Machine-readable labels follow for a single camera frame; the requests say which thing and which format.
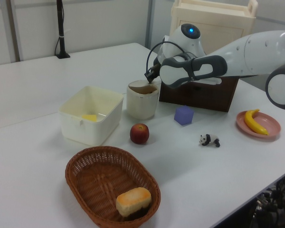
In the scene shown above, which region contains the cream plastic open box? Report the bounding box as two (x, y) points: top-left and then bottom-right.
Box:
(58, 85), (124, 147)

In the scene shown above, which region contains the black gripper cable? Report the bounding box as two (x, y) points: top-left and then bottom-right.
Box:
(145, 41), (193, 75)

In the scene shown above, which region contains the golden bread loaf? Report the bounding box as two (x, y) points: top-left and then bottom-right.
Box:
(115, 187), (152, 217)

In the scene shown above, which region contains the white drawer handle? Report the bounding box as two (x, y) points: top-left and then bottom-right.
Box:
(192, 77), (222, 86)

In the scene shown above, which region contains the panda figurine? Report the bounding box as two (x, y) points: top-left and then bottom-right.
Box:
(199, 133), (221, 148)

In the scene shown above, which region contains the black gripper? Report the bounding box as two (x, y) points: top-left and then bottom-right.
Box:
(144, 63), (161, 84)

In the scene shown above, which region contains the cream plastic storage cabinet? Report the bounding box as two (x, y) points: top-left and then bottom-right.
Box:
(170, 0), (259, 55)

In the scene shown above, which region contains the dark brown wooden drawer box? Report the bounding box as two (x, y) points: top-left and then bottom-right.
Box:
(158, 76), (240, 113)

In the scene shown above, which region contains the yellow banana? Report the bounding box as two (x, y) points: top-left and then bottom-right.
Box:
(244, 109), (269, 136)

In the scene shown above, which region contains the purple foam cube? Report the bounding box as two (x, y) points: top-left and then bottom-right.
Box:
(174, 105), (195, 126)

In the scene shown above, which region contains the pink plate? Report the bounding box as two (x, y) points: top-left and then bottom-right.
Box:
(236, 111), (282, 141)

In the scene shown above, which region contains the red apple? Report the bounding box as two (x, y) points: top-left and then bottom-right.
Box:
(130, 123), (150, 145)

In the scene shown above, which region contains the brown wicker basket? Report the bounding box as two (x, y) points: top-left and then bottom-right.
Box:
(65, 145), (162, 228)

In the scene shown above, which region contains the black camera stand pole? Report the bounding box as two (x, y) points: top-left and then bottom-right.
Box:
(55, 0), (71, 59)

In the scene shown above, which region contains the small cream trash can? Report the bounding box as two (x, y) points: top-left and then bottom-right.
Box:
(126, 80), (160, 120)

